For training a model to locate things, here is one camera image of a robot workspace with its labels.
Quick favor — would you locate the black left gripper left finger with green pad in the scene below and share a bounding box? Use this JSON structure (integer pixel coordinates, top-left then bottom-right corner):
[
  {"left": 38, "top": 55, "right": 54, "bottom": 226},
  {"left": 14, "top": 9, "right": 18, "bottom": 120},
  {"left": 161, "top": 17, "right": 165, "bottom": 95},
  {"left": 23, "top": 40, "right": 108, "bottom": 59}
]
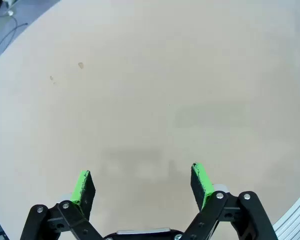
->
[{"left": 19, "top": 169, "right": 104, "bottom": 240}]

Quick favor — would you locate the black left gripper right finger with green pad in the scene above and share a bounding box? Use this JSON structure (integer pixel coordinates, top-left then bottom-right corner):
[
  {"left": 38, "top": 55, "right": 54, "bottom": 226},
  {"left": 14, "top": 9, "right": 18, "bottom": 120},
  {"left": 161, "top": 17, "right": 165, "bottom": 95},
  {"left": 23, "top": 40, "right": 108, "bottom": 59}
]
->
[{"left": 181, "top": 162, "right": 279, "bottom": 240}]

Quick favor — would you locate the aluminium profile rail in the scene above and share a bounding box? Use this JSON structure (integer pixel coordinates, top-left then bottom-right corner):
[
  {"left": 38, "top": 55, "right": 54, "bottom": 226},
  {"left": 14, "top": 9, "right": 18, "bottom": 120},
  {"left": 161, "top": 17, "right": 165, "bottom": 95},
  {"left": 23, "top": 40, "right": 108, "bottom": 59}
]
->
[{"left": 271, "top": 184, "right": 300, "bottom": 240}]

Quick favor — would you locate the black floor cable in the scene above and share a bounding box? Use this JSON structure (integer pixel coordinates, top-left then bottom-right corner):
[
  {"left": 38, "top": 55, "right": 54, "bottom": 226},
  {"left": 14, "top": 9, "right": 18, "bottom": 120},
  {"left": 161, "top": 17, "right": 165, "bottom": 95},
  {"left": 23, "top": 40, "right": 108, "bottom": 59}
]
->
[{"left": 0, "top": 15, "right": 29, "bottom": 66}]

